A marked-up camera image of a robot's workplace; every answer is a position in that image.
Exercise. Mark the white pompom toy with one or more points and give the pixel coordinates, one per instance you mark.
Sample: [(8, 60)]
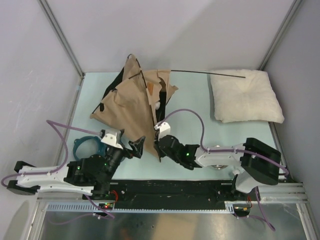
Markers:
[(157, 105)]

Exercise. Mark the steel pet bowl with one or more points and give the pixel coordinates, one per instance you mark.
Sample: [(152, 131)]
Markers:
[(220, 167)]

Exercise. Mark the cream fluffy cushion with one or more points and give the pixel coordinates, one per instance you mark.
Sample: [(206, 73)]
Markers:
[(244, 95)]

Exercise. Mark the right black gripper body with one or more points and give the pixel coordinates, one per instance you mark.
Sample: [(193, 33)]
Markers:
[(163, 154)]

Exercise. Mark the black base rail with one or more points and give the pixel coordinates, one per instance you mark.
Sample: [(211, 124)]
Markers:
[(177, 194)]

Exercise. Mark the teal double bowl stand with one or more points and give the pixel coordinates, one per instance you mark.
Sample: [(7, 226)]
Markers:
[(86, 146)]

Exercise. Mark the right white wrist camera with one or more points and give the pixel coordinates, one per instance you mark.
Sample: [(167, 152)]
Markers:
[(162, 129)]

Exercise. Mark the left aluminium frame post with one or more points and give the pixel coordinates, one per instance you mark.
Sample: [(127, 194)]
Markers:
[(49, 14)]

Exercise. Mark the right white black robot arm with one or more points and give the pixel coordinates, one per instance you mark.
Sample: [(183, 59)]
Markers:
[(254, 162)]

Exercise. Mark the black tent pole front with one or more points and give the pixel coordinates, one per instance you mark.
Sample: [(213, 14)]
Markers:
[(154, 87)]

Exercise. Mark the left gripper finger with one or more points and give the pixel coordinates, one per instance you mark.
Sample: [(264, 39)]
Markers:
[(120, 134), (137, 147)]

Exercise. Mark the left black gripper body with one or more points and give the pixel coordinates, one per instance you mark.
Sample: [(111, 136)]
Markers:
[(115, 158)]

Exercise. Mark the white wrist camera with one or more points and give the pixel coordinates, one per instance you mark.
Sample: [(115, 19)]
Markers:
[(109, 137), (162, 129)]

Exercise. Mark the white slotted cable duct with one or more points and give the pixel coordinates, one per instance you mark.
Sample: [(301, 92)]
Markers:
[(86, 207)]

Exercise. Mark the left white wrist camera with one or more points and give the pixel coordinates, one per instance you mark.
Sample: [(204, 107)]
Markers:
[(109, 137)]

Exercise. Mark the right aluminium frame post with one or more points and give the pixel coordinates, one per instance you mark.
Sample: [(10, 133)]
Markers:
[(281, 32)]

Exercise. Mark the aluminium frame post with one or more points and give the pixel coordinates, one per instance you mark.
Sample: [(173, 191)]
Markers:
[(49, 14), (281, 32)]

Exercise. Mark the beige fabric pet tent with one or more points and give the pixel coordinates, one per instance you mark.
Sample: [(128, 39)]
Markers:
[(121, 107)]

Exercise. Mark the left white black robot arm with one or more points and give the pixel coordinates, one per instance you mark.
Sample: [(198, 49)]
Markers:
[(89, 176)]

